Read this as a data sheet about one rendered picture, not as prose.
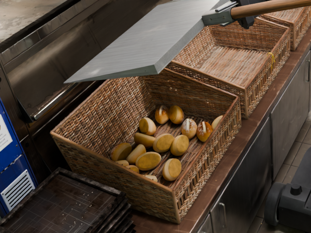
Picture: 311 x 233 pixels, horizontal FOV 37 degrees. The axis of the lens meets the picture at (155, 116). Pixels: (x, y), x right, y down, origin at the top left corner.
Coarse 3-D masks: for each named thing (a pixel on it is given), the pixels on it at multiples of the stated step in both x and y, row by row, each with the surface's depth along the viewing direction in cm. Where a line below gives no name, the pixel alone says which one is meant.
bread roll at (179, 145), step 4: (180, 136) 177; (184, 136) 178; (176, 140) 175; (180, 140) 176; (184, 140) 177; (188, 140) 178; (172, 144) 175; (176, 144) 174; (180, 144) 175; (184, 144) 176; (188, 144) 178; (172, 148) 174; (176, 148) 173; (180, 148) 174; (184, 148) 175; (172, 152) 174; (176, 152) 173; (180, 152) 173; (184, 152) 175
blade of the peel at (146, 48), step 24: (192, 0) 157; (216, 0) 146; (144, 24) 155; (168, 24) 144; (192, 24) 135; (120, 48) 142; (144, 48) 133; (168, 48) 125; (96, 72) 132; (120, 72) 120; (144, 72) 115
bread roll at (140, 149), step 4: (140, 144) 178; (136, 148) 175; (140, 148) 175; (144, 148) 177; (132, 152) 174; (136, 152) 174; (140, 152) 174; (144, 152) 176; (128, 156) 174; (132, 156) 173; (136, 156) 173; (128, 160) 174; (132, 160) 173; (132, 164) 175
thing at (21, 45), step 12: (72, 0) 165; (84, 0) 165; (96, 0) 171; (48, 12) 159; (60, 12) 157; (72, 12) 161; (36, 24) 152; (48, 24) 153; (60, 24) 157; (12, 36) 147; (24, 36) 146; (36, 36) 149; (0, 48) 141; (12, 48) 142; (24, 48) 146
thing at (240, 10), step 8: (272, 0) 116; (280, 0) 114; (288, 0) 112; (296, 0) 111; (304, 0) 110; (232, 8) 123; (240, 8) 121; (248, 8) 119; (256, 8) 118; (264, 8) 116; (272, 8) 115; (280, 8) 114; (288, 8) 113; (232, 16) 123; (240, 16) 122; (248, 16) 121
